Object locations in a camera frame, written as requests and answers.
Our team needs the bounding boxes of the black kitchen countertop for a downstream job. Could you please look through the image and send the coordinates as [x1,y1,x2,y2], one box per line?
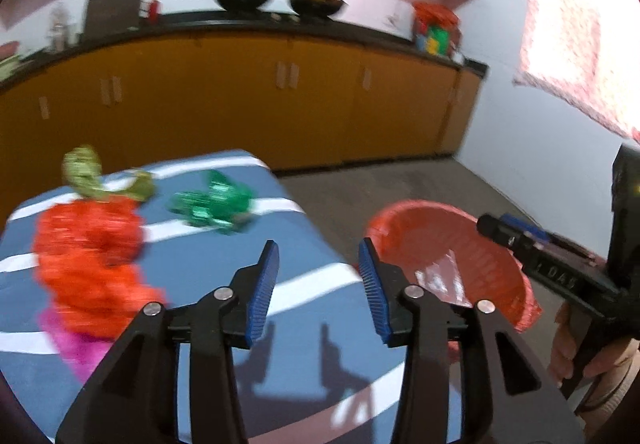
[0,8,488,79]

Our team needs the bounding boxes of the blue white striped cloth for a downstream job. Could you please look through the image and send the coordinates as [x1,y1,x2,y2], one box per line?
[0,149,463,444]

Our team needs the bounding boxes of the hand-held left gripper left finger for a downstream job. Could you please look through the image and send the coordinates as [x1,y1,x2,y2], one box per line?
[55,240,281,444]

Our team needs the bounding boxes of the black wok with lid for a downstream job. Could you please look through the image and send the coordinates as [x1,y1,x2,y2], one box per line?
[287,0,348,18]

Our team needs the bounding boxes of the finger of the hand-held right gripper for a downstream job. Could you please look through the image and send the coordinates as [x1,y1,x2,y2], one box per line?
[477,215,527,259]
[500,213,566,245]

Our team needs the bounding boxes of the olive green plastic bag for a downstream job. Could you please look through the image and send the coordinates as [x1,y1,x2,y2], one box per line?
[61,145,156,203]

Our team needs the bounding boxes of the green box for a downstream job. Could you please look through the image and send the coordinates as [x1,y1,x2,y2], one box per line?
[432,26,453,55]

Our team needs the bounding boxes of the person's right hand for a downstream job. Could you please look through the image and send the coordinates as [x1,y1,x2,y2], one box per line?
[547,300,640,410]

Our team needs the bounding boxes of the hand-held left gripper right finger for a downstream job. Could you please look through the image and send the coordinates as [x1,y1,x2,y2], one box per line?
[357,238,586,444]

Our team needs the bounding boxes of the wooden base cabinet run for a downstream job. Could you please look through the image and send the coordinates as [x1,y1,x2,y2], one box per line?
[0,31,483,225]

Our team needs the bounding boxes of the jars in clear plastic bag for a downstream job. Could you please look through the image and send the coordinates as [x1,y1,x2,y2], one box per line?
[47,2,76,49]

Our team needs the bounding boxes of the magenta plastic bag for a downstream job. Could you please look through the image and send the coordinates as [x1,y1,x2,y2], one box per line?
[37,309,117,385]

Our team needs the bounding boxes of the pink floral curtain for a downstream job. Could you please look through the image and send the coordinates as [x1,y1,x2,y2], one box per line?
[513,0,640,142]

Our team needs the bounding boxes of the red plastic bag on containers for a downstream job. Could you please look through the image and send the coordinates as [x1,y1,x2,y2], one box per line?
[412,1,461,32]

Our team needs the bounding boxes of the dark wooden cutting board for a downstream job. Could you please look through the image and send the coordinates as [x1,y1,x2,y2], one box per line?
[82,0,146,39]

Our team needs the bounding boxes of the red plastic lattice basket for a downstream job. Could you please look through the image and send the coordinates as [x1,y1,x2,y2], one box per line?
[364,201,543,365]

